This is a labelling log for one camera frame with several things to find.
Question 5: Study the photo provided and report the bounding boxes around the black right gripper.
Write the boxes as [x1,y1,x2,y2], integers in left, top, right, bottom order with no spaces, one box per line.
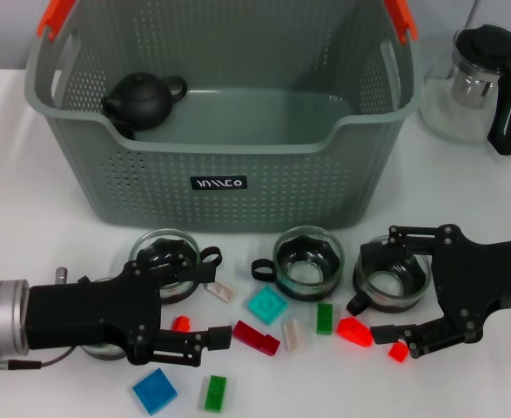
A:
[358,224,511,361]

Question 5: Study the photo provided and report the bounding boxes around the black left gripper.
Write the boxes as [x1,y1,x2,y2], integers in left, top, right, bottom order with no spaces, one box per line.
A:
[22,237,232,367]

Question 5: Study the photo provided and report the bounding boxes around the glass teacup with black holder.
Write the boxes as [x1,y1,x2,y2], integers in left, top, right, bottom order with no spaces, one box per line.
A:
[129,228,224,306]
[346,234,433,317]
[250,226,346,302]
[78,276,130,362]

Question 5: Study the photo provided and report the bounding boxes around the grey perforated storage basket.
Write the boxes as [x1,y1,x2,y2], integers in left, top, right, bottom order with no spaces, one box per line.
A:
[23,0,422,234]

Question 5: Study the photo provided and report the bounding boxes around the clear white toy brick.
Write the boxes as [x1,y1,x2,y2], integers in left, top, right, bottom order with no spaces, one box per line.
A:
[280,318,308,353]
[205,280,239,304]

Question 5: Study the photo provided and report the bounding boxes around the red sloped toy brick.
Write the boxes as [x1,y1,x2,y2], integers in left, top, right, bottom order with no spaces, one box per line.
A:
[336,316,374,348]

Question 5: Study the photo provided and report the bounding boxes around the dark red toy brick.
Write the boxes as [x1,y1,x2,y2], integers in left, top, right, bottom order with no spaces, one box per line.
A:
[232,320,281,357]

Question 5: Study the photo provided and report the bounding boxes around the teal square toy brick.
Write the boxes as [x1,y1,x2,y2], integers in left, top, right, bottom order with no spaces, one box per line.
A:
[246,286,289,326]

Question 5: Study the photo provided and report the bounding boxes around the green toy brick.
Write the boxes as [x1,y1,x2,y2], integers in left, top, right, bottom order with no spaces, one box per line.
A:
[202,374,229,413]
[315,302,335,335]

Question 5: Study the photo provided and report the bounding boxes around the blue square toy brick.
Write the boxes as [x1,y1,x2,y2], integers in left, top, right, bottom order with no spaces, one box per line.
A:
[131,367,180,415]

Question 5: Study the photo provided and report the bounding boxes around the black clay teapot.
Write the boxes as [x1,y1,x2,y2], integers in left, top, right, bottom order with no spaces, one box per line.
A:
[101,71,190,131]

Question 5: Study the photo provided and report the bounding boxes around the left gripper cable with connector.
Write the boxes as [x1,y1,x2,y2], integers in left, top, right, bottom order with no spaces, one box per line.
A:
[0,347,83,378]

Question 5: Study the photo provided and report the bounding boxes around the glass pitcher with black handle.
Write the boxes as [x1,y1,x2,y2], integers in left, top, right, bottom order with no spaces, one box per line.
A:
[418,24,511,157]

